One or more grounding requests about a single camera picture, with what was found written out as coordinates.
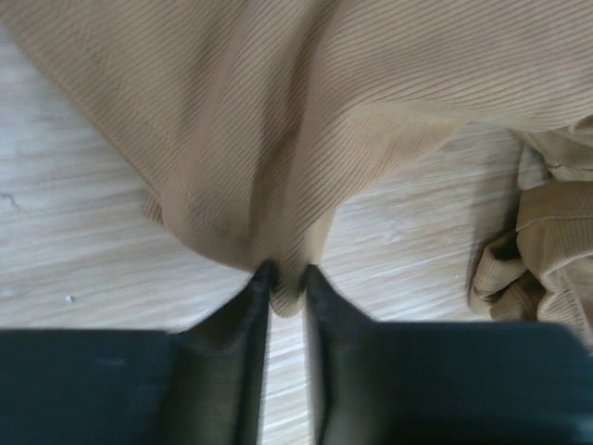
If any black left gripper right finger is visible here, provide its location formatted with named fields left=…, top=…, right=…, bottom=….
left=303, top=266, right=592, bottom=444

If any tan ribbed tank top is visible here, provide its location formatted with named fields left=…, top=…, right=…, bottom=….
left=1, top=1, right=592, bottom=341

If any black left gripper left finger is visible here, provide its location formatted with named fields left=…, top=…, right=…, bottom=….
left=1, top=262, right=273, bottom=444

